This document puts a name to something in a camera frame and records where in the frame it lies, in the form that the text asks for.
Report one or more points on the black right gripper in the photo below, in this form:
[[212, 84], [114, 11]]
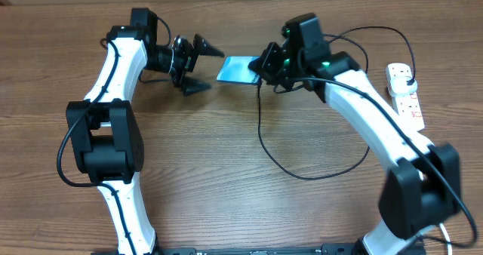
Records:
[[268, 69]]

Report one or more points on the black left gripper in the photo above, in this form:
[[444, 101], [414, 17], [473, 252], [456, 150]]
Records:
[[201, 46]]

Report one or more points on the white power strip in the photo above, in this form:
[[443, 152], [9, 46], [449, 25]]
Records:
[[408, 106]]

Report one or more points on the Samsung Galaxy smartphone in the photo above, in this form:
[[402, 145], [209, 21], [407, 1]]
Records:
[[235, 70]]

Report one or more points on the white charger plug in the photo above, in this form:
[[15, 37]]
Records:
[[399, 86]]

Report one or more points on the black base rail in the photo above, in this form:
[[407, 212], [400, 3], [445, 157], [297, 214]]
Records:
[[325, 249]]

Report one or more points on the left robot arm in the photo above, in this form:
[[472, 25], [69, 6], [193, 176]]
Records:
[[106, 141]]

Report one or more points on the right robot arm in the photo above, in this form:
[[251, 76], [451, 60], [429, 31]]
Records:
[[422, 187]]

